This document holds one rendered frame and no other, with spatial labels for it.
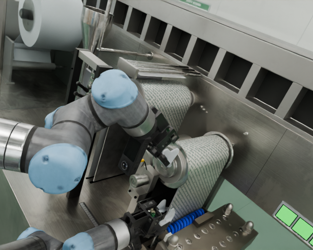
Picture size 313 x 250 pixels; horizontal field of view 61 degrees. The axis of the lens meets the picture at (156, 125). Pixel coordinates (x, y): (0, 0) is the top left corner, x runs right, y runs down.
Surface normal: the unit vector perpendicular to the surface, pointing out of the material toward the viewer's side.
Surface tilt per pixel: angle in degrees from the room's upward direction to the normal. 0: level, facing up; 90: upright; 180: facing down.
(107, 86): 50
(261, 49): 90
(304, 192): 90
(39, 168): 90
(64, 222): 0
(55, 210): 0
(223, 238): 0
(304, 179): 90
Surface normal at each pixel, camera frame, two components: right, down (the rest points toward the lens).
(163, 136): -0.33, -0.48
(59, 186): 0.07, 0.48
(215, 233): 0.32, -0.85
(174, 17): -0.70, 0.09
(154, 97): 0.70, -0.07
